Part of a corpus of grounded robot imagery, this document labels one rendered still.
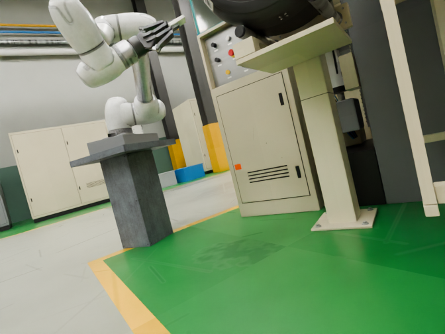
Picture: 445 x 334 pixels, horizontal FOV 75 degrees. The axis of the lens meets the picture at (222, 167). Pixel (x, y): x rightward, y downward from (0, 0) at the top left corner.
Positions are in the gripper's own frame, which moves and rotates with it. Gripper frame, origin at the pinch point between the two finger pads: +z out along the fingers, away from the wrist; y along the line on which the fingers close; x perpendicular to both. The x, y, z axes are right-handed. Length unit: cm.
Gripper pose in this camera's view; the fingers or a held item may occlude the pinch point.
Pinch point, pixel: (177, 22)
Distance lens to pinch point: 124.9
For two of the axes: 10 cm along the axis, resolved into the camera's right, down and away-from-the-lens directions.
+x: 0.0, -3.0, -9.6
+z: 7.9, -5.9, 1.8
